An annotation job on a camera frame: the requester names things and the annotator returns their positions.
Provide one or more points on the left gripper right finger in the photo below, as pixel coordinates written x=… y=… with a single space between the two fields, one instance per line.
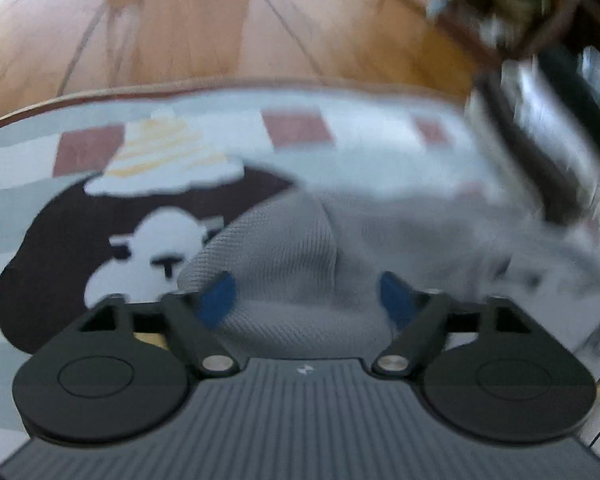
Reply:
x=419 y=316

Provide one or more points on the grey knit garment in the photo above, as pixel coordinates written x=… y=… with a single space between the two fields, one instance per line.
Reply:
x=307 y=268

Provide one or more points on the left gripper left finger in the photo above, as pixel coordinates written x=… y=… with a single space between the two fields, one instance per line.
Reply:
x=191 y=322

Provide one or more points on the patterned play mat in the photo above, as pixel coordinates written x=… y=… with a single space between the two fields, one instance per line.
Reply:
x=113 y=197

